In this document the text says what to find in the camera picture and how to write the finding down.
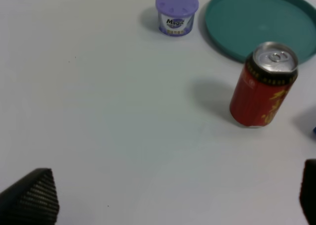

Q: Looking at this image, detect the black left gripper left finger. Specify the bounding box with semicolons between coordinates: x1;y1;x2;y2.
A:
0;168;60;225

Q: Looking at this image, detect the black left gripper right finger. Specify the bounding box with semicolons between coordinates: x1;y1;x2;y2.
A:
299;159;316;225

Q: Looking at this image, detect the red herbal tea can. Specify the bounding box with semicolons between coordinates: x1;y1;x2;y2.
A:
230;42;298;127

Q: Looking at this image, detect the teal round plastic tray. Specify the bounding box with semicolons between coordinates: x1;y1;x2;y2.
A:
205;0;316;63

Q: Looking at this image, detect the purple air freshener tub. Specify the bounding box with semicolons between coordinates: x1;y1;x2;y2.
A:
156;0;199;37

